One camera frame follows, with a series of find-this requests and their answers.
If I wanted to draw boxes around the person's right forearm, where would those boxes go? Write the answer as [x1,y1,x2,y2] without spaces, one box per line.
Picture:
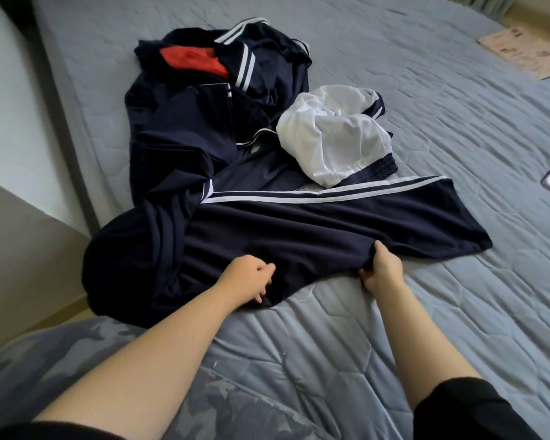
[376,284,482,413]

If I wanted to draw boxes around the person's left forearm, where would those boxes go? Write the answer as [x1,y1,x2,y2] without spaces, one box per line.
[32,288,249,440]

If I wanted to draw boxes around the grey striped curtain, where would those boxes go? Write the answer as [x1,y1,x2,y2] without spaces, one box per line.
[453,0,519,19]

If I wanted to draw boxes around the pink paper leaflet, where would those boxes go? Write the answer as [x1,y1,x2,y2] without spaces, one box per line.
[479,21,550,81]

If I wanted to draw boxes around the navy white-striped track trousers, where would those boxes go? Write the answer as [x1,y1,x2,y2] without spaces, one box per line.
[82,146,494,328]

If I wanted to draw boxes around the red and navy sports jacket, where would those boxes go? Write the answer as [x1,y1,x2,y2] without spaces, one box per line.
[123,18,313,207]

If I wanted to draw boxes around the person's right hand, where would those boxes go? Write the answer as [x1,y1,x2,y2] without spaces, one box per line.
[358,240,405,299]

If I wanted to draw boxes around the grey quilted bed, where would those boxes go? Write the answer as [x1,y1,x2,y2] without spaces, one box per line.
[32,0,550,440]

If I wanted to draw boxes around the white and navy garment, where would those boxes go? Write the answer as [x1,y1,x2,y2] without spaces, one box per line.
[276,84,400,189]

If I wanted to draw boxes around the person's left hand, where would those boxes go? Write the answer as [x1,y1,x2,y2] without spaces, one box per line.
[215,254,278,310]

